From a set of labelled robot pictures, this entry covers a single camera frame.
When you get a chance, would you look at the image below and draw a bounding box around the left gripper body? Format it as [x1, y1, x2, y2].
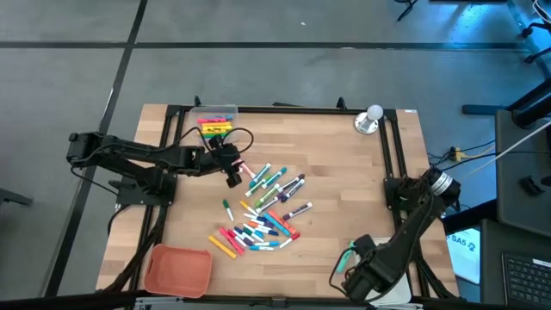
[208, 133, 245, 189]

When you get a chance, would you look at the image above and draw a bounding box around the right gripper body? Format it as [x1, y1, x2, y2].
[341, 233, 396, 302]

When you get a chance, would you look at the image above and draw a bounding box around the mint green highlighter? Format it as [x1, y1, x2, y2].
[335, 242, 359, 275]

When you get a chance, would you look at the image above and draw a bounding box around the teal whiteboard marker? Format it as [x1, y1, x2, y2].
[263, 166, 288, 190]
[251, 163, 273, 188]

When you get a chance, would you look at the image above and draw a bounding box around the green whiteboard marker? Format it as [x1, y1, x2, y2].
[245, 175, 273, 199]
[254, 184, 283, 209]

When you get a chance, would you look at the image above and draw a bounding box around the yellow cap pen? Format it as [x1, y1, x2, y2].
[239, 200, 260, 217]

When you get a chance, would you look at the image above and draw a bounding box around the clear plastic bin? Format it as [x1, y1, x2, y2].
[188, 104, 239, 146]

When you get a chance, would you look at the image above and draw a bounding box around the purple whiteboard marker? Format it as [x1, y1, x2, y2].
[255, 195, 286, 214]
[277, 173, 306, 195]
[280, 179, 306, 203]
[282, 201, 314, 222]

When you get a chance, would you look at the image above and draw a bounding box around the teal green cap pen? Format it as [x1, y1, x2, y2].
[242, 223, 265, 243]

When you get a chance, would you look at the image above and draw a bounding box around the purple cap pen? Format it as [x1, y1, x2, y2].
[233, 226, 256, 247]

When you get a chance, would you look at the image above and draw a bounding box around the red cap pen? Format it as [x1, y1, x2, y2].
[278, 232, 301, 250]
[226, 229, 247, 248]

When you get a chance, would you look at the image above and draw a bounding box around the teal blue highlighter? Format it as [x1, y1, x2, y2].
[262, 212, 292, 238]

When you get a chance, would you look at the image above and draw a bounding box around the white box blue print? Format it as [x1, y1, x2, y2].
[446, 227, 481, 285]

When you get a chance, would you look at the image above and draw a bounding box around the terracotta plastic tray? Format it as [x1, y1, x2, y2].
[144, 244, 214, 299]

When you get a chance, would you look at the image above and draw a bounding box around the light bulb on silver base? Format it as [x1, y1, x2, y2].
[354, 103, 384, 135]

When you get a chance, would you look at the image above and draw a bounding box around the black laptop keyboard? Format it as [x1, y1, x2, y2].
[501, 251, 551, 310]

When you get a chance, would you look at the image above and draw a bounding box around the dark grey side table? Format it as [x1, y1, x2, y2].
[494, 109, 551, 238]

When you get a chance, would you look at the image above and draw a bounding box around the small black desk item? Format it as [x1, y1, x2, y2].
[518, 176, 547, 198]

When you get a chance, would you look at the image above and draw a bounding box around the black crossbar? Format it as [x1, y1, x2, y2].
[0, 290, 551, 310]

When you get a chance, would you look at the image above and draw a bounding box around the black chair leg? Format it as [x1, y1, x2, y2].
[0, 188, 34, 208]

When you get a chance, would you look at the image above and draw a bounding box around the black stand base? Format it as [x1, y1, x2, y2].
[462, 79, 551, 128]

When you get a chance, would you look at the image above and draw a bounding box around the black chair base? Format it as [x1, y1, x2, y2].
[394, 0, 419, 22]

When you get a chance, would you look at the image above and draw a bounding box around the black office chair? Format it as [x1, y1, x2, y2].
[519, 21, 551, 65]

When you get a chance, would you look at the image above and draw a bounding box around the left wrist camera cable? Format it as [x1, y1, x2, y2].
[178, 126, 256, 157]

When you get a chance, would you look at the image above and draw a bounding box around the white cable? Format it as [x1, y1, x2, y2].
[494, 120, 551, 160]

